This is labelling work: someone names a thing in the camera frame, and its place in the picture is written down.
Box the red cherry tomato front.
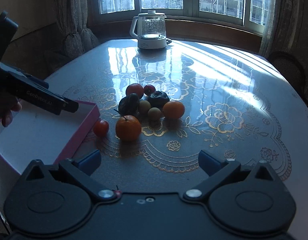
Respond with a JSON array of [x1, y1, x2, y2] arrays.
[[93, 120, 109, 138]]

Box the red cherry tomato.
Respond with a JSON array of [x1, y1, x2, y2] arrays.
[[93, 120, 109, 138], [143, 85, 156, 96]]

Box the orange tangerine with stem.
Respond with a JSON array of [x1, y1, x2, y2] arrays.
[[114, 109, 141, 142]]

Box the dark purple fruit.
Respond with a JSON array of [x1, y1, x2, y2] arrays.
[[147, 91, 170, 108], [118, 93, 140, 116]]

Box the green longan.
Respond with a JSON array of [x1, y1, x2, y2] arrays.
[[138, 100, 151, 115], [147, 107, 162, 121]]

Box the person's left hand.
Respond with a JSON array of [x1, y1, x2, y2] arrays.
[[0, 98, 22, 127]]

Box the pink edged white box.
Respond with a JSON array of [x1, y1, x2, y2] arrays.
[[0, 101, 100, 174]]

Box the orange tangerine right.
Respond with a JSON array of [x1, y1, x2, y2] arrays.
[[163, 101, 185, 119]]

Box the floral clear tablecloth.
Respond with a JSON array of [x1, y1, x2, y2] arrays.
[[47, 40, 308, 239]]

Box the dark purple flat fruit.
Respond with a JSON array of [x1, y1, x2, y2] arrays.
[[147, 91, 170, 108]]

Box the orange tangerine back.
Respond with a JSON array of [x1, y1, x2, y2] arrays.
[[126, 83, 144, 99]]

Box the red cherry tomato back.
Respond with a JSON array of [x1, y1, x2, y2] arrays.
[[143, 85, 156, 96]]

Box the grey left curtain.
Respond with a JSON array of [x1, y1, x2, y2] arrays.
[[55, 0, 98, 59]]

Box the grey curtain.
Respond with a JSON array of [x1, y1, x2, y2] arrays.
[[258, 0, 308, 58], [55, 0, 98, 59]]

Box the dark chair right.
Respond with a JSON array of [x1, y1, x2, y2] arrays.
[[268, 51, 306, 93]]

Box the white glass electric kettle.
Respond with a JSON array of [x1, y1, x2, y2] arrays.
[[129, 10, 168, 49]]

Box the grey right curtain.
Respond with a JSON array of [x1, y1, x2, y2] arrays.
[[258, 0, 308, 58]]

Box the window with white frame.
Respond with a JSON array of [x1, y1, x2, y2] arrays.
[[89, 0, 272, 35]]

